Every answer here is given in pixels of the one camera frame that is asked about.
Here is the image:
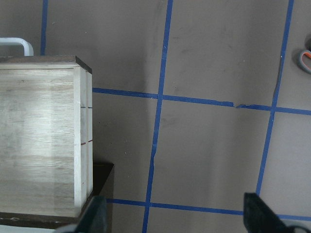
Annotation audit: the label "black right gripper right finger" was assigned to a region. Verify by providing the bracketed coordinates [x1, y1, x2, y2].
[243, 193, 310, 233]

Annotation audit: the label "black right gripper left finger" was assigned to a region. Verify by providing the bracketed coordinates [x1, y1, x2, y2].
[53, 196, 107, 233]

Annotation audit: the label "wooden drawer with white handle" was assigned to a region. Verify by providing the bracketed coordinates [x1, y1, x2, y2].
[0, 37, 94, 217]

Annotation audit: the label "grey orange handled scissors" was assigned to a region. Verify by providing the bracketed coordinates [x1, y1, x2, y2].
[297, 34, 311, 74]

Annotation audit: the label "dark brown drawer cabinet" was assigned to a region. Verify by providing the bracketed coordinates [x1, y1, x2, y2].
[0, 55, 115, 230]

